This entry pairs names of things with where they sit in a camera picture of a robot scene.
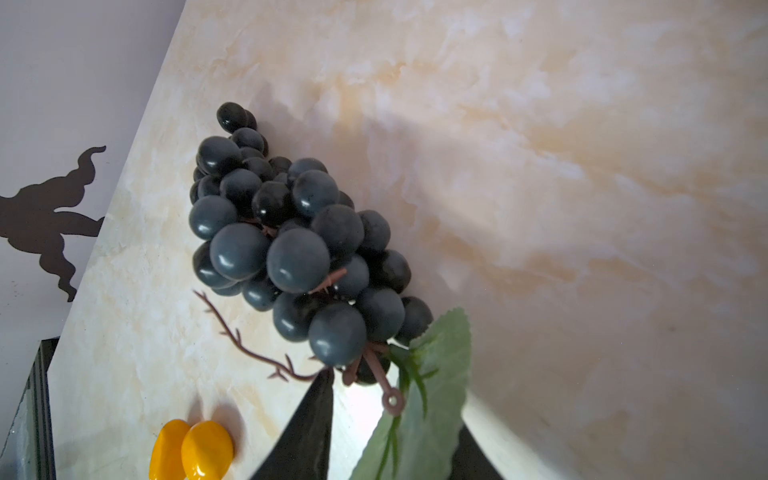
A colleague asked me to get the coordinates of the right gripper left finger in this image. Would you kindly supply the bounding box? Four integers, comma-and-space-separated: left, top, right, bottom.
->
251, 370, 334, 480

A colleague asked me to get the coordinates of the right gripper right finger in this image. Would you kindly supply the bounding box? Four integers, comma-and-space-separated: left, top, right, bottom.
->
448, 425, 503, 480

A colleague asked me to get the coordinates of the dark fake grape bunch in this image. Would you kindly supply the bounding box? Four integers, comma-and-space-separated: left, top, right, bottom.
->
188, 101, 473, 480

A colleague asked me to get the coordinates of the yellow tomato cluster top left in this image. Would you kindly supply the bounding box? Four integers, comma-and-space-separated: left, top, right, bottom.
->
181, 420, 234, 480

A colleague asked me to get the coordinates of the yellow tomato cluster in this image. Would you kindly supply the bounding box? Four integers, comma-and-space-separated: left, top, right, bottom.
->
181, 420, 234, 480
148, 419, 191, 480

